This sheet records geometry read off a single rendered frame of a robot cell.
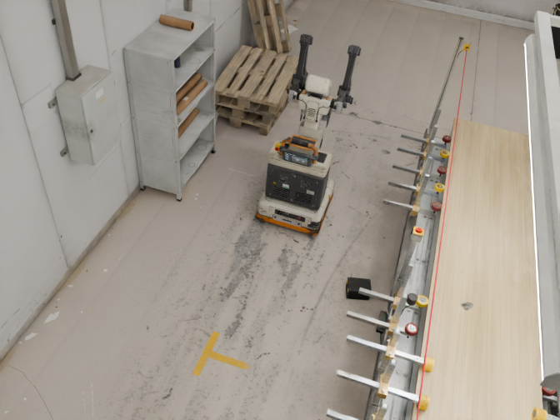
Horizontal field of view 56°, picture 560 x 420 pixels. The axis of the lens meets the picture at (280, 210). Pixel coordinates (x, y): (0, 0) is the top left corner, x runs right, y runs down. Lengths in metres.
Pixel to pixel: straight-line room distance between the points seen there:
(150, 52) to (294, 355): 2.70
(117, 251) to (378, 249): 2.43
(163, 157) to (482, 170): 2.89
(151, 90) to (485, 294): 3.10
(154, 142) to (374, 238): 2.29
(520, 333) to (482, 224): 0.99
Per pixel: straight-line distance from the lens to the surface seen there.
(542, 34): 3.48
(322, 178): 4.70
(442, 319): 3.64
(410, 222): 4.47
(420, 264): 4.29
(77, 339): 4.49
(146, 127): 5.00
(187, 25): 4.92
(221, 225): 5.15
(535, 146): 2.62
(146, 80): 4.72
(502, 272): 4.10
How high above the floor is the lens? 3.66
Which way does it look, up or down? 43 degrees down
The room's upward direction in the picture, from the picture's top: 7 degrees clockwise
